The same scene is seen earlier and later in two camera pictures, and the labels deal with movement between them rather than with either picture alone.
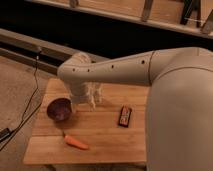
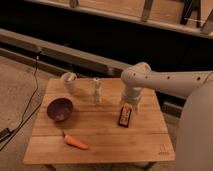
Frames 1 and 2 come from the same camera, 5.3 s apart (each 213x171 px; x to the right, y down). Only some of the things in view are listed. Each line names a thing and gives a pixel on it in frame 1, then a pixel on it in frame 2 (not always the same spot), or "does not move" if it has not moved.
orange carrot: [74, 142] does not move
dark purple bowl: [59, 109] does not move
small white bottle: [97, 94] does not move
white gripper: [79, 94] -> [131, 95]
